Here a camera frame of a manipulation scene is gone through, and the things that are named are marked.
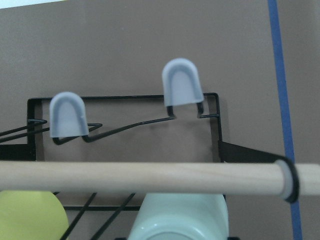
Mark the yellow cup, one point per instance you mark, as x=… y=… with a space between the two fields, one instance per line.
x=31 y=215

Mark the light green cup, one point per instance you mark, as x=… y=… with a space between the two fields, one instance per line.
x=181 y=216

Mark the black wire cup rack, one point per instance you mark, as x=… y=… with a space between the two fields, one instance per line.
x=181 y=86

